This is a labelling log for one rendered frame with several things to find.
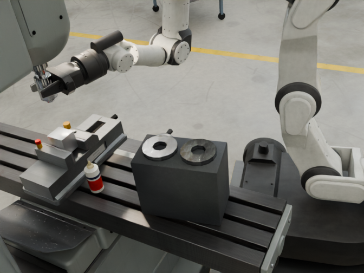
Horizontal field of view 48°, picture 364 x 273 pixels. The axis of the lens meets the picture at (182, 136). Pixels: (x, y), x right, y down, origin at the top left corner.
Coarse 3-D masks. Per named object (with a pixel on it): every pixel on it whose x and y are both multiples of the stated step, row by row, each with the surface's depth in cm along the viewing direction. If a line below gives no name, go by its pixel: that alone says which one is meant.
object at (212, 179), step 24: (144, 144) 103; (168, 144) 102; (192, 144) 101; (216, 144) 102; (144, 168) 100; (168, 168) 97; (192, 168) 96; (216, 168) 95; (144, 192) 105; (168, 192) 103; (192, 192) 100; (216, 192) 98; (168, 216) 109; (192, 216) 106; (216, 216) 103
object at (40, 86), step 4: (52, 80) 110; (36, 84) 109; (40, 84) 108; (44, 84) 108; (48, 84) 109; (40, 88) 109; (40, 96) 111; (48, 96) 110; (52, 96) 111; (56, 96) 112; (44, 100) 111; (48, 100) 111
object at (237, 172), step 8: (240, 168) 198; (232, 176) 194; (240, 176) 194; (232, 184) 190; (280, 264) 154; (288, 264) 153; (296, 264) 153; (304, 264) 152; (312, 264) 152; (320, 264) 152; (328, 264) 151; (360, 264) 150; (216, 272) 154; (272, 272) 151; (280, 272) 151; (288, 272) 150; (296, 272) 150; (304, 272) 150; (312, 272) 149; (320, 272) 149; (328, 272) 149; (336, 272) 148; (344, 272) 148; (352, 272) 148; (360, 272) 147
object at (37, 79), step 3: (48, 72) 110; (36, 75) 109; (45, 75) 109; (48, 75) 109; (33, 78) 109; (36, 78) 108; (39, 78) 108; (42, 78) 108; (45, 78) 108; (48, 78) 108; (36, 81) 108; (39, 81) 107; (42, 81) 107; (45, 81) 108
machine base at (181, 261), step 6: (180, 258) 184; (180, 264) 182; (186, 264) 181; (192, 264) 181; (198, 264) 181; (174, 270) 180; (180, 270) 179; (186, 270) 179; (192, 270) 179; (198, 270) 178; (204, 270) 181
